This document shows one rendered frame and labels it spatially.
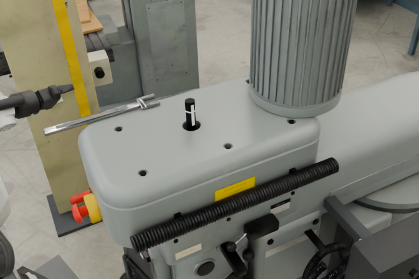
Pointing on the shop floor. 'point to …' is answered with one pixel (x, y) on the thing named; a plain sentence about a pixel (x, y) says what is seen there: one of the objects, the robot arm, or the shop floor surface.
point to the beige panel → (50, 73)
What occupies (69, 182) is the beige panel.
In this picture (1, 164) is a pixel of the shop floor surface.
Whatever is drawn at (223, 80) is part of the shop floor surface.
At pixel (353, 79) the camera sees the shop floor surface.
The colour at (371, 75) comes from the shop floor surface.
